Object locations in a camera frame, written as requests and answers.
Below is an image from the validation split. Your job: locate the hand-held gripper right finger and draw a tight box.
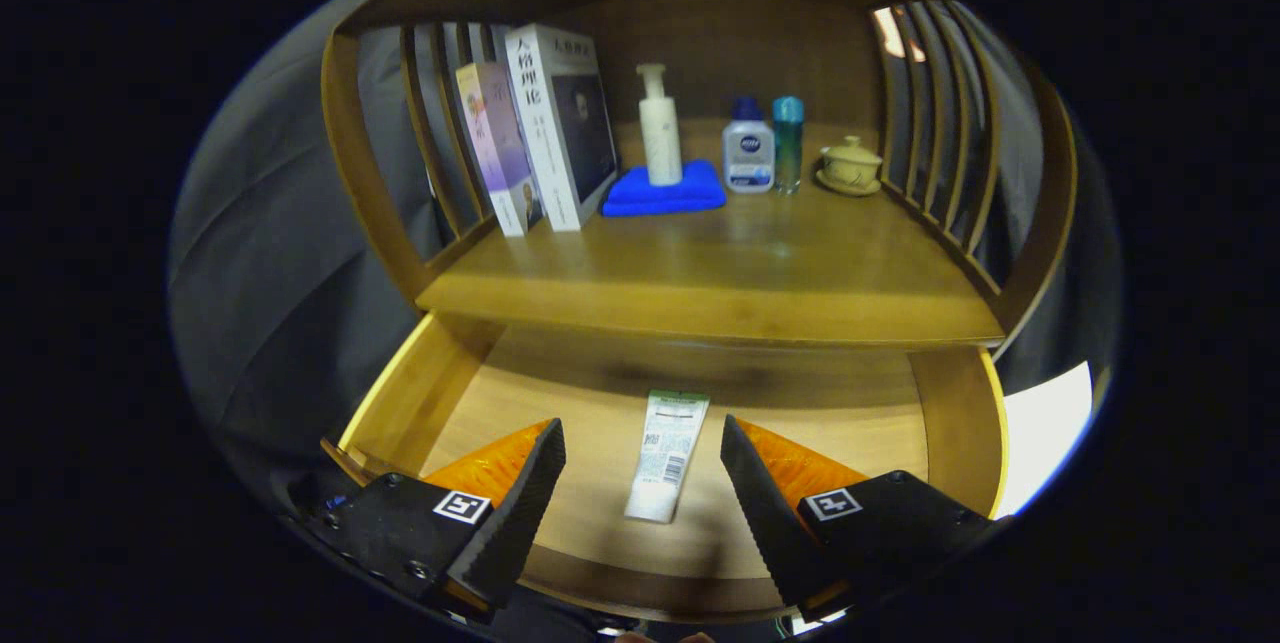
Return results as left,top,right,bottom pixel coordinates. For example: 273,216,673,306
720,414,1011,624

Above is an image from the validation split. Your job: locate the yellow saucer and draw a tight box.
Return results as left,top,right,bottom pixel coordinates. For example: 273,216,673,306
815,168,883,197

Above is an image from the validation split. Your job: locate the white bottle blue pump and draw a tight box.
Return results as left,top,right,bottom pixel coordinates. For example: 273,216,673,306
722,97,776,195

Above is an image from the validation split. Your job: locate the yellow lidded teacup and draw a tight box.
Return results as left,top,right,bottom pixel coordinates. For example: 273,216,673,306
821,135,884,186

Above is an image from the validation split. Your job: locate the white tube green end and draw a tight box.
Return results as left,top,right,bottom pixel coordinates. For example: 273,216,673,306
624,389,711,525

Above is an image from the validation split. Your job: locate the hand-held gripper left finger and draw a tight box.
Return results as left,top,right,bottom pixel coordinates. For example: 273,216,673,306
288,418,567,619

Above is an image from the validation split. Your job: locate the blue folded cloth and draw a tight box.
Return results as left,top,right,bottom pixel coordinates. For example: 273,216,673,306
600,159,728,219

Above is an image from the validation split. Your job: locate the thick white book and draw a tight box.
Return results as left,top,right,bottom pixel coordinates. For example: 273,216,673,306
504,23,621,232

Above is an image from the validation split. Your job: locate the purple book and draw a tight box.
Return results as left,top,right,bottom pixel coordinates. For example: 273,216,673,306
456,62,546,238

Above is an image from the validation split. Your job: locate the wooden drawer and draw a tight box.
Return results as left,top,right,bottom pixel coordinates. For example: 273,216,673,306
320,313,1009,624

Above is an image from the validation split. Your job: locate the wooden countertop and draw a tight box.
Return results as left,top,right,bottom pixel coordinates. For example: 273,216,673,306
415,118,1006,349

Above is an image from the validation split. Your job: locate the teal glass bottle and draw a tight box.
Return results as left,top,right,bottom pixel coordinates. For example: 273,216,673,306
771,96,805,195

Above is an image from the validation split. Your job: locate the white grey appliance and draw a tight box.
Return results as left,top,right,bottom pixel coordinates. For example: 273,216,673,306
1000,361,1094,520

